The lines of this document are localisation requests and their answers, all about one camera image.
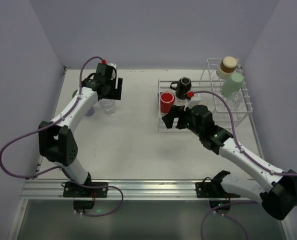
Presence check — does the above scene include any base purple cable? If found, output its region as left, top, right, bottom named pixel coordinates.
left=74, top=182, right=126, bottom=217
left=200, top=202, right=262, bottom=240

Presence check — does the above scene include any left black controller box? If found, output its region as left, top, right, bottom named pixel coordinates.
left=73, top=200, right=95, bottom=212

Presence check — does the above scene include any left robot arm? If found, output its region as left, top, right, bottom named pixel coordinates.
left=38, top=61, right=123, bottom=185

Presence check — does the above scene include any aluminium mounting rail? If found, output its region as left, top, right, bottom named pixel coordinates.
left=20, top=177, right=264, bottom=203

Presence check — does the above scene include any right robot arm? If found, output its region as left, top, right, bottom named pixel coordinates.
left=162, top=105, right=297, bottom=220

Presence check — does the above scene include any right black controller box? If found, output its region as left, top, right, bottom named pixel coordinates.
left=209, top=199, right=231, bottom=211

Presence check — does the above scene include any clear glass front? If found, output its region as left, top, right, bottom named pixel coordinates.
left=101, top=106, right=116, bottom=115

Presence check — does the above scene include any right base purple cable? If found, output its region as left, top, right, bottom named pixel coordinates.
left=200, top=202, right=262, bottom=240

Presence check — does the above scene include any black controller box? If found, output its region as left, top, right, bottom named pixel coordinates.
left=73, top=200, right=95, bottom=212
left=209, top=199, right=231, bottom=211

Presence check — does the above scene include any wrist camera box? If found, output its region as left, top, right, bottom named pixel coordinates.
left=107, top=63, right=117, bottom=80
left=184, top=91, right=202, bottom=110

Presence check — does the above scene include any lavender cup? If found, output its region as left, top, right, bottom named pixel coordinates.
left=85, top=106, right=95, bottom=117

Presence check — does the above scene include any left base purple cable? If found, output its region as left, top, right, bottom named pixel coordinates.
left=74, top=182, right=126, bottom=217

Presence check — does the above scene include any black mug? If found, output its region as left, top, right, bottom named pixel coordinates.
left=170, top=77, right=192, bottom=100

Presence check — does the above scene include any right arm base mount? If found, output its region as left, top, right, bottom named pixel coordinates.
left=195, top=170, right=241, bottom=199

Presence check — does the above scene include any clear glass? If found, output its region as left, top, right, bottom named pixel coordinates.
left=101, top=106, right=116, bottom=115
left=99, top=99, right=115, bottom=109

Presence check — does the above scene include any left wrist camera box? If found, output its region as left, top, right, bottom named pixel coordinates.
left=107, top=63, right=117, bottom=80

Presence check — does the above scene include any tall light green cup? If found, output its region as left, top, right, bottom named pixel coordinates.
left=221, top=72, right=244, bottom=98

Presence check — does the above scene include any red mug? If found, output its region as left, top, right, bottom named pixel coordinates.
left=159, top=91, right=175, bottom=114

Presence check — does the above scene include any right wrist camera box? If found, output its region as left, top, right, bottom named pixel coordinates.
left=184, top=91, right=202, bottom=110

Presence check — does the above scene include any brown and cream cup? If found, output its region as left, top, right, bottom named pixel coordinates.
left=217, top=56, right=238, bottom=80

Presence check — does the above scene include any white wire dish rack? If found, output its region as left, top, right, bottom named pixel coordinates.
left=157, top=58, right=253, bottom=133

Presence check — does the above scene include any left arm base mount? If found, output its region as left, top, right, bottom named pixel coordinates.
left=61, top=181, right=108, bottom=198

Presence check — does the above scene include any clear glass upper rack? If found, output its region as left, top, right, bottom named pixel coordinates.
left=226, top=91, right=243, bottom=112

